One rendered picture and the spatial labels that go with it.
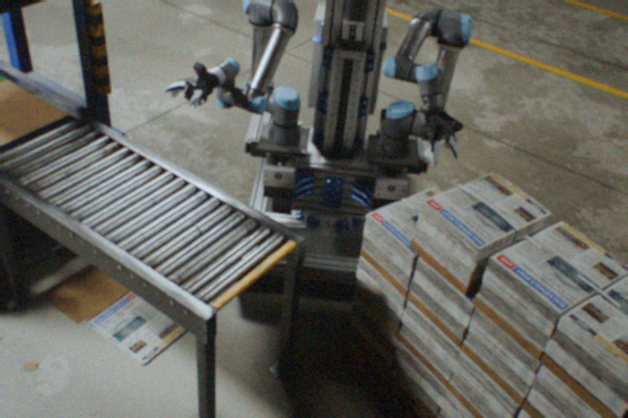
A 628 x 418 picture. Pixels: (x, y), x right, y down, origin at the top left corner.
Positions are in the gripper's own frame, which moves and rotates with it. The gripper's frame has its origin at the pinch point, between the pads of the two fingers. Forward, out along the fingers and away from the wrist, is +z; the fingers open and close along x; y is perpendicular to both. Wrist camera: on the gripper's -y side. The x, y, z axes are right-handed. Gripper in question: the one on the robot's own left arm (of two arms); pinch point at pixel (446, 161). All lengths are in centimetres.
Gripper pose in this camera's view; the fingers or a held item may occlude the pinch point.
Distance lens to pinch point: 252.1
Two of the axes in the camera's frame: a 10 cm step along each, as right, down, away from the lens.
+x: -8.1, 3.1, -5.0
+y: -5.4, -0.9, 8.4
